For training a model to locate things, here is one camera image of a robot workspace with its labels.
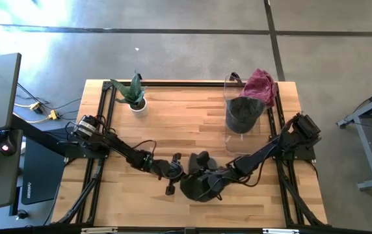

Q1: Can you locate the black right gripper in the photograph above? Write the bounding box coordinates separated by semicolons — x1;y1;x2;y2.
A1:
196;151;235;194

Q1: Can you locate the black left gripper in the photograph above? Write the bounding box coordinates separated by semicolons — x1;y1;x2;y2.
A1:
155;152;185;196

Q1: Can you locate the dark green baseball cap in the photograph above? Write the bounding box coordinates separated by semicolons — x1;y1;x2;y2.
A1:
179;151;232;203
225;96;267;135

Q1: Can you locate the clear plastic bin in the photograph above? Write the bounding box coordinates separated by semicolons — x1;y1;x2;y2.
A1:
222;73;273;154

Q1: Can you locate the white plant pot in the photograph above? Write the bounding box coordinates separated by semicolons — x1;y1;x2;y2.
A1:
129;97;150;119

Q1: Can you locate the green snake plant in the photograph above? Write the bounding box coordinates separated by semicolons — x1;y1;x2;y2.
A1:
110;70;148;110

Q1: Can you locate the black case with white lettering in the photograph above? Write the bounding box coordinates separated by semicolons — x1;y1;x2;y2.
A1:
21;138;67;206

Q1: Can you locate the black computer mouse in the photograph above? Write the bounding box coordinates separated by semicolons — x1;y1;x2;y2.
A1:
0;138;18;158

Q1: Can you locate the black office desk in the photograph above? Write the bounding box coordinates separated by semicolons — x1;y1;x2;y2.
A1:
0;129;24;213

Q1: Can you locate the silver metal bracket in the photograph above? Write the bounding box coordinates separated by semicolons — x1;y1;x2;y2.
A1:
262;228;301;234
81;227;119;234

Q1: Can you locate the black aluminium table frame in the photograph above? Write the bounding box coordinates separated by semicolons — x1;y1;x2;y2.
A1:
54;79;329;229

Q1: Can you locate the grey desk frame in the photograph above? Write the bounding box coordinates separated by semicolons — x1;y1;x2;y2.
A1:
336;83;372;191

